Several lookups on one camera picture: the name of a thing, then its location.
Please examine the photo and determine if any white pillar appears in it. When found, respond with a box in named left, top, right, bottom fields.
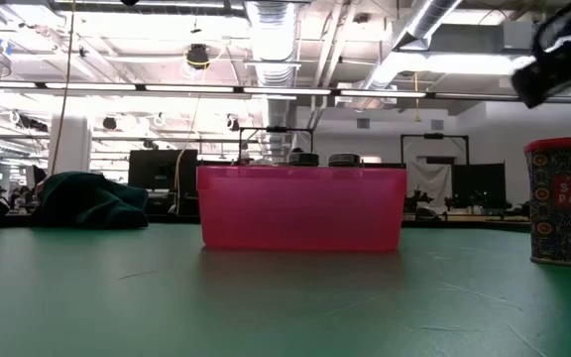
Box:
left=49, top=114, right=93, bottom=176

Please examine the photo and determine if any black ceiling camera device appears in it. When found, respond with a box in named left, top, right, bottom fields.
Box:
left=185, top=43, right=211, bottom=70

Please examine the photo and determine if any silver vertical ceiling duct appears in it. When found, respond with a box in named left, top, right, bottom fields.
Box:
left=244, top=0, right=300, bottom=155

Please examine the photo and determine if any black monitor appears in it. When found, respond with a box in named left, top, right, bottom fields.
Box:
left=127, top=148, right=199, bottom=217

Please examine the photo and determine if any black metal frame rig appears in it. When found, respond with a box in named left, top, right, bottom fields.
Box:
left=400, top=132, right=470, bottom=166

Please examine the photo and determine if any black screen panel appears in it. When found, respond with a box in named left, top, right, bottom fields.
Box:
left=451, top=162, right=508, bottom=210

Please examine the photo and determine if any yellow hanging cable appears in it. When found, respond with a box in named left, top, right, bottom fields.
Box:
left=50, top=0, right=77, bottom=176

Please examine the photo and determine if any smoked paprika tin red lid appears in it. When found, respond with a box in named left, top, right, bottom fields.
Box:
left=522, top=133, right=571, bottom=270

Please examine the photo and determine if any silver diagonal ceiling duct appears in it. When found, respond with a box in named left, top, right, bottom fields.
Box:
left=362, top=0, right=465, bottom=93

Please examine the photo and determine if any ceiling light rail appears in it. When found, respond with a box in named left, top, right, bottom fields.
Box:
left=0, top=81, right=571, bottom=100

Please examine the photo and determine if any white hanging cloth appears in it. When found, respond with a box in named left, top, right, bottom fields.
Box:
left=405, top=162, right=454, bottom=209

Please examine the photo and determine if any dark green cloth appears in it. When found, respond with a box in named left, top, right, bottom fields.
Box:
left=31, top=171, right=150, bottom=231

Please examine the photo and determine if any pink translucent plastic bin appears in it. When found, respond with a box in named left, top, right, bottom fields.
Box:
left=195, top=165, right=408, bottom=253

